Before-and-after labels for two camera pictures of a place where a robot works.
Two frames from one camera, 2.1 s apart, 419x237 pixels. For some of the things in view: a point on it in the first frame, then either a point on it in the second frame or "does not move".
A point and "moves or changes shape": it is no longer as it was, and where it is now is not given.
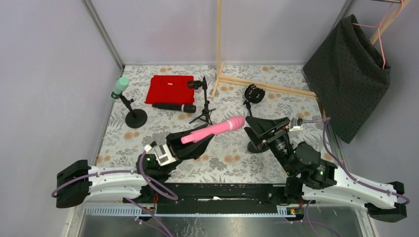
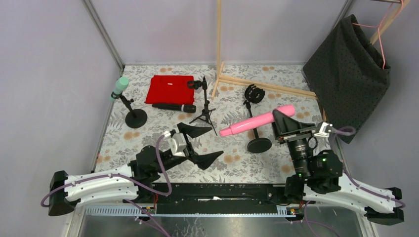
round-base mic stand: [135, 118] does not move
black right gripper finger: [263, 126] -> [282, 125]
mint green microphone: [121, 85] does not move
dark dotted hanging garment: [349, 78] does not move
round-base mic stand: [255, 94] does not move
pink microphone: [235, 123] moves or changes shape
